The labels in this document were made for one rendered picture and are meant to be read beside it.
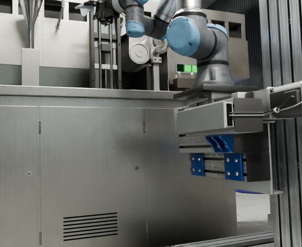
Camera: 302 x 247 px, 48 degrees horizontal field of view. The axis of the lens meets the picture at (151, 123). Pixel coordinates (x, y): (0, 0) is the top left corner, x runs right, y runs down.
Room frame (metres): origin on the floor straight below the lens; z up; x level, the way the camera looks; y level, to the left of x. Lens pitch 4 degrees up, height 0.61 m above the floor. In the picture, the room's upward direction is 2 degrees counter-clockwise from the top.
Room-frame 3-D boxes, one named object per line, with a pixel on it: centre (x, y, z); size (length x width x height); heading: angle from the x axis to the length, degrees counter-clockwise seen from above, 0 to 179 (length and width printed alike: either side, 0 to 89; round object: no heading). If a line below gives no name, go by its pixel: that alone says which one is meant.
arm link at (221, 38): (1.22, -0.23, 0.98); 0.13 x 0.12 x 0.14; 138
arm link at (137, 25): (1.31, 0.04, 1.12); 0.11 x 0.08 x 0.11; 138
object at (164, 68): (2.11, -0.07, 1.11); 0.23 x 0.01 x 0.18; 21
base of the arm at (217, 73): (1.22, -0.23, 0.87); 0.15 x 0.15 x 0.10
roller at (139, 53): (2.05, 0.10, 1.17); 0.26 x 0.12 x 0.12; 21
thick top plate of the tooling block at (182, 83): (2.19, -0.17, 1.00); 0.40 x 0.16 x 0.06; 21
